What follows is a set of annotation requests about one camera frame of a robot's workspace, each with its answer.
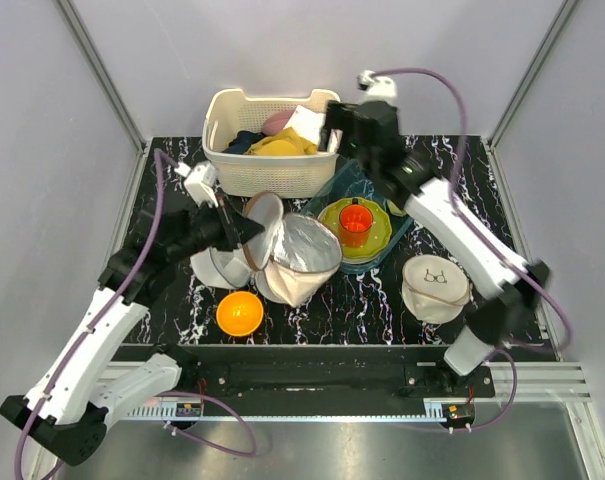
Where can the dark navy clothes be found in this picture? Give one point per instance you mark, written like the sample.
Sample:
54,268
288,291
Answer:
243,142

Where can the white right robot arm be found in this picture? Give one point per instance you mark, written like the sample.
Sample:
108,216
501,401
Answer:
509,285

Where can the orange plastic bowl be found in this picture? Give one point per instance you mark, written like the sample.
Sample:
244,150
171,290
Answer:
239,314

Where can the white mesh laundry bag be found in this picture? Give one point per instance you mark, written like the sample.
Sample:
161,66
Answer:
220,269

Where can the pink bra in basket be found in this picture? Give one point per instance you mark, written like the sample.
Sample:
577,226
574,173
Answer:
276,122

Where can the mustard yellow bra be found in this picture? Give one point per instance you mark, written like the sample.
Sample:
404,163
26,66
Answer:
287,143

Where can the cream plastic laundry basket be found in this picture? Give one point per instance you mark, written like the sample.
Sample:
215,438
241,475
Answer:
230,111

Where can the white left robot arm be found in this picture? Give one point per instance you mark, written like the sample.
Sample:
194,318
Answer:
67,412

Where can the beige bra-print laundry bag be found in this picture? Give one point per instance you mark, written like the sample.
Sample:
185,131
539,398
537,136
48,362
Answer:
434,289

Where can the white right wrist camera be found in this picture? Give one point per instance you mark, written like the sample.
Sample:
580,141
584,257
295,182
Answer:
376,88

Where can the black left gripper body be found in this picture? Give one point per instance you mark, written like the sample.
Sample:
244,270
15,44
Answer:
211,228

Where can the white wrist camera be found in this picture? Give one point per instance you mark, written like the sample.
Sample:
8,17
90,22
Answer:
376,88
199,182

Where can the yellow-green mug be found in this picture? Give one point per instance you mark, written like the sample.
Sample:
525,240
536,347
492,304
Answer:
395,210

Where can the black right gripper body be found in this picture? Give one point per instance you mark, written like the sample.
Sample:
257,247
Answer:
349,134

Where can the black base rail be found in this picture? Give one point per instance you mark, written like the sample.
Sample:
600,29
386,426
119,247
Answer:
288,382

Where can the yellow-green plate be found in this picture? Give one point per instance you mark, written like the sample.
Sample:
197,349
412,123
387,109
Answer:
379,237

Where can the orange translucent cup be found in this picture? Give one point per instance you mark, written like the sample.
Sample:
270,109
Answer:
354,224

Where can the white bra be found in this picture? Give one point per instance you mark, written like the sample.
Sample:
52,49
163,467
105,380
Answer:
304,128

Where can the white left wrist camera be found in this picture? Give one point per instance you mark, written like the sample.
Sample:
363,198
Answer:
199,182

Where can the beige brown-trimmed laundry bag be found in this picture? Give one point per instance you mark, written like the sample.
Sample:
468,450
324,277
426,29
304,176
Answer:
295,254

